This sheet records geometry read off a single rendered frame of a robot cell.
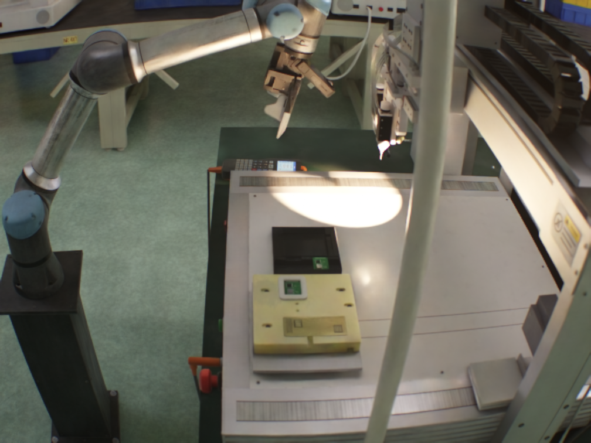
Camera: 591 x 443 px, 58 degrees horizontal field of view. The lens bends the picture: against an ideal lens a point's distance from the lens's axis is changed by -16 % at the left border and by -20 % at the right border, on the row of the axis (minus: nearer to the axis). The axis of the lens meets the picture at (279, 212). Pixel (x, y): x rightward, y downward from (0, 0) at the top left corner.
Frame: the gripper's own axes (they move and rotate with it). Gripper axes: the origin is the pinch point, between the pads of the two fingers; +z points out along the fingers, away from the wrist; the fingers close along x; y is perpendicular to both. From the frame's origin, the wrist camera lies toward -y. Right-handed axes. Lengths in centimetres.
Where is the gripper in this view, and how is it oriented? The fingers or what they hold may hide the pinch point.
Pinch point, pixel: (279, 124)
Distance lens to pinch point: 152.0
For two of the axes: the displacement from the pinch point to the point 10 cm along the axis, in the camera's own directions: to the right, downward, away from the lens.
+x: -0.3, 5.5, -8.4
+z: -2.9, 8.0, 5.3
